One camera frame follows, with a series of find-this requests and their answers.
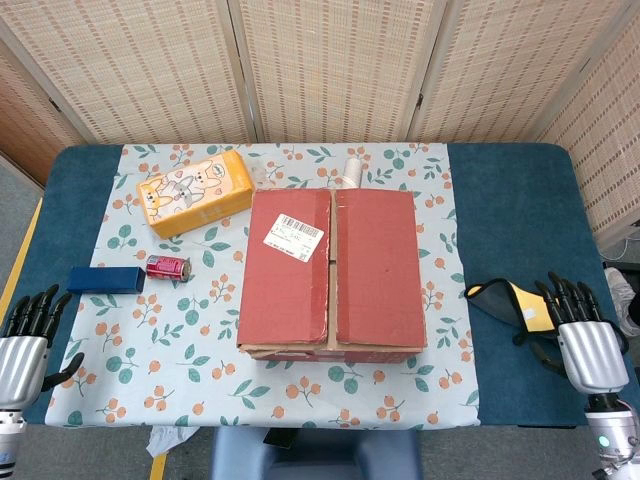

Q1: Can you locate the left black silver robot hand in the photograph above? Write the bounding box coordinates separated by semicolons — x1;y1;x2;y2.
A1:
0;283;86;407

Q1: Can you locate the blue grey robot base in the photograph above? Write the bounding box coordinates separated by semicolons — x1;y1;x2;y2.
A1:
208;427;422;480

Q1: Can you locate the woven bamboo folding screen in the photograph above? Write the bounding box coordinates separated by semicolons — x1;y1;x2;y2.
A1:
0;0;640;251

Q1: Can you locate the white small bottle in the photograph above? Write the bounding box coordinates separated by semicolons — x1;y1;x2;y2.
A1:
341;157;364;190

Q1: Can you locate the dark blue rectangular box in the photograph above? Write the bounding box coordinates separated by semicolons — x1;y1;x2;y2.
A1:
66;266;147;295

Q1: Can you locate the white shoe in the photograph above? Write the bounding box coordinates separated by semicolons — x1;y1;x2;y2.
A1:
604;267;640;342

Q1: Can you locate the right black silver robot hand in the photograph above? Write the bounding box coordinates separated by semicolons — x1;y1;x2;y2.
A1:
529;271;631;397

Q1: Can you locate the floral pattern tablecloth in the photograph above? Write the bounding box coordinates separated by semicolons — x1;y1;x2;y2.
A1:
43;143;482;430

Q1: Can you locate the red soda can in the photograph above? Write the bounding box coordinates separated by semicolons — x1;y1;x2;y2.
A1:
145;254;193;283

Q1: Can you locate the yellow grey cloth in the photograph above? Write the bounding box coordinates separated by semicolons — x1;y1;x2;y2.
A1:
463;278;562;346

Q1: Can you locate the orange tissue pack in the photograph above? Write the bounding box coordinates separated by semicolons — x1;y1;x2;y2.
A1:
135;151;255;239

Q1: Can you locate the large red cardboard box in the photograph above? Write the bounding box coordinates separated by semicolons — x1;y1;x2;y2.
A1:
235;187;429;363

